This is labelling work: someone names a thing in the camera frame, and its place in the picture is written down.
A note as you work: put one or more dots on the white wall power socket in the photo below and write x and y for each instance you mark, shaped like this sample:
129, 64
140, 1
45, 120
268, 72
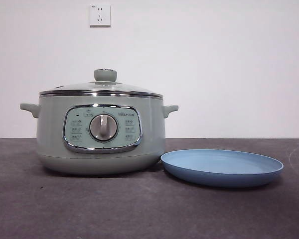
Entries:
100, 15

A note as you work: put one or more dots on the glass lid with green knob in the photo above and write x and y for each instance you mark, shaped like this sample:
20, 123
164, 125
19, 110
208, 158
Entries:
105, 75

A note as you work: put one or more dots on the pale green electric steamer pot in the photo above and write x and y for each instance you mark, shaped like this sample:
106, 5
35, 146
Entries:
52, 139

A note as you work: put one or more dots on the blue round plate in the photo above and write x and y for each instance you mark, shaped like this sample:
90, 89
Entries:
221, 179

